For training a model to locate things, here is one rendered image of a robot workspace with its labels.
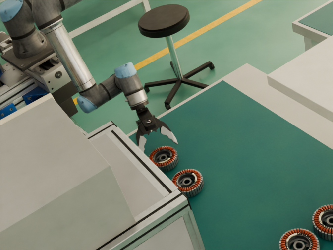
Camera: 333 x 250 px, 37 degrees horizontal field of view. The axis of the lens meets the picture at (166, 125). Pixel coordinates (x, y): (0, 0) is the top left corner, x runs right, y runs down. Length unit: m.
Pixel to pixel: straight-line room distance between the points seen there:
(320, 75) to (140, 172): 0.54
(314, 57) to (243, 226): 0.57
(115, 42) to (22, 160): 3.23
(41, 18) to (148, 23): 1.50
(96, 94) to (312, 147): 0.81
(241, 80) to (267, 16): 2.01
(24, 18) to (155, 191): 1.19
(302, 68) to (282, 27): 2.57
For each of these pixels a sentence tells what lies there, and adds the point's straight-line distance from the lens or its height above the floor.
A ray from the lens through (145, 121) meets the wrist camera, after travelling 1.79.
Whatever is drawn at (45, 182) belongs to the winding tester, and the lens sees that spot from 1.14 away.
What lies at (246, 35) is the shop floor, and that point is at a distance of 3.97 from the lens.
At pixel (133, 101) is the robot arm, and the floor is 0.98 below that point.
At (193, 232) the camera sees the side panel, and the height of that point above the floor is 0.98.
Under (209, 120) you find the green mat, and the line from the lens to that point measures 2.02.
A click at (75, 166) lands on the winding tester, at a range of 1.14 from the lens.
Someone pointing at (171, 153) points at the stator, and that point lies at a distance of 1.88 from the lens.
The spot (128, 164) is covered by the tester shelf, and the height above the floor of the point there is 1.11.
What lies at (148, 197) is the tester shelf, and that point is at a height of 1.11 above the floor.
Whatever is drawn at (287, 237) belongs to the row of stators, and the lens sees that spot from 1.55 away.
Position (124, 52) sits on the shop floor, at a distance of 4.19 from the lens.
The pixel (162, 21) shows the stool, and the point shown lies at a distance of 3.24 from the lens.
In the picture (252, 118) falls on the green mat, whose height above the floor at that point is 0.75.
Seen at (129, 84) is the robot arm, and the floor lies 1.04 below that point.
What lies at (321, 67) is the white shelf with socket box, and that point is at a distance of 1.42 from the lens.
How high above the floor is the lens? 2.03
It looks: 38 degrees down
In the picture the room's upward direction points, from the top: 18 degrees counter-clockwise
